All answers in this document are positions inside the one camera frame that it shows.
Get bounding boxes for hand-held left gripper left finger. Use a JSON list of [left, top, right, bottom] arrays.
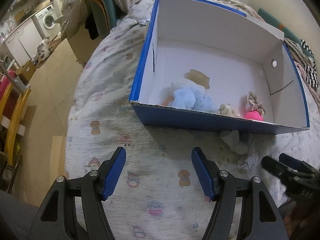
[[29, 147, 126, 240]]

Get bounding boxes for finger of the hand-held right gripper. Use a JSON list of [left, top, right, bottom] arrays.
[[279, 153, 310, 169], [261, 156, 288, 180]]

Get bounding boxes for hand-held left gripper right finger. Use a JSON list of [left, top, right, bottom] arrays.
[[191, 147, 290, 240]]

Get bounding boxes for clear plastic wrapper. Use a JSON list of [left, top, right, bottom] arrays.
[[237, 145, 259, 172]]

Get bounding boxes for light blue fluffy cloth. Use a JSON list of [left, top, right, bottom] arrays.
[[167, 77, 218, 113]]

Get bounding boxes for blue cardboard box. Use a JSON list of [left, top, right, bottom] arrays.
[[129, 0, 310, 135]]

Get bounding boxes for person's right hand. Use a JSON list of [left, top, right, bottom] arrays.
[[285, 200, 318, 240]]

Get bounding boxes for black white striped garment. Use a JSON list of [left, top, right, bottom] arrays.
[[300, 39, 320, 88]]

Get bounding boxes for pink blanket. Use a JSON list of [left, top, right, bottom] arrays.
[[295, 60, 320, 96]]

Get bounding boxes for knitted patterned blanket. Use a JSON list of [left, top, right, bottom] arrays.
[[285, 38, 315, 63]]

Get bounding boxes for grey metal pole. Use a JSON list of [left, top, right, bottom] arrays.
[[0, 66, 28, 93]]

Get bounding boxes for red plastic bin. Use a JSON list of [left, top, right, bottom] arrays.
[[0, 69, 16, 116]]

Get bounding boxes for teal headboard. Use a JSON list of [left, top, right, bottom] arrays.
[[257, 8, 300, 39]]

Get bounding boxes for black cloth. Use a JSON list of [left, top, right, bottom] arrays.
[[84, 17, 99, 40]]

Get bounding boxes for white base cabinet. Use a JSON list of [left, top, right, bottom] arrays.
[[4, 17, 43, 60]]

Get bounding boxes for white washing machine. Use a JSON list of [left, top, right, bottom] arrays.
[[34, 4, 62, 38]]

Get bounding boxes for beige floral quilt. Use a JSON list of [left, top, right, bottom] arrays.
[[61, 0, 248, 34]]

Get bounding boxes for yellow wooden frame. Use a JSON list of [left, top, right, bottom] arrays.
[[0, 82, 32, 166]]

